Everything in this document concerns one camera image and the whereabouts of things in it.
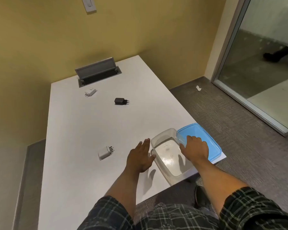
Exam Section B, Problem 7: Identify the black charger plug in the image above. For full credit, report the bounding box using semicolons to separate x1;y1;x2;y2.
114;97;130;106

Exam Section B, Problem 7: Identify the blue plastic lid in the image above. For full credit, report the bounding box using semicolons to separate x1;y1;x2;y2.
177;123;222;162

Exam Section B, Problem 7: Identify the glass door with metal frame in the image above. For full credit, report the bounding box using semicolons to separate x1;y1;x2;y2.
211;0;288;142

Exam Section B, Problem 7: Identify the person's right forearm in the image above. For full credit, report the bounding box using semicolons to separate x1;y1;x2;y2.
194;157;248;215

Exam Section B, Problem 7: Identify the clear plastic container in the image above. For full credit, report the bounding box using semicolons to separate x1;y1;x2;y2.
150;128;193;186

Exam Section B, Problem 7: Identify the dark plaid shirt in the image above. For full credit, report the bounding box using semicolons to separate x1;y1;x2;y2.
77;186;288;230

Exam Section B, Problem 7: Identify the white wall switch plate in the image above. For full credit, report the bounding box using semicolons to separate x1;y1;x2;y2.
81;0;97;14

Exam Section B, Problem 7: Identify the person's left forearm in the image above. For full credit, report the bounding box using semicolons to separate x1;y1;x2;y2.
105;165;141;224

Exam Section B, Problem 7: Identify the black shoe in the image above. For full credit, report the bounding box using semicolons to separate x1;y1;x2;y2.
194;185;213;210

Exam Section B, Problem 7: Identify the white charger with dark pins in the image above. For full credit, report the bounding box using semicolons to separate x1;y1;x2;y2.
98;146;115;161

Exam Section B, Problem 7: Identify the person's right hand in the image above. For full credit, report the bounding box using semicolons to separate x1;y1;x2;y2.
180;136;210;166

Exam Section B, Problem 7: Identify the person's left hand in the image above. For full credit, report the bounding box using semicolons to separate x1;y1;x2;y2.
126;138;156;174

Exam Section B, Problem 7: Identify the grey table cable box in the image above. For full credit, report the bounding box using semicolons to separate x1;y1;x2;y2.
75;57;122;88

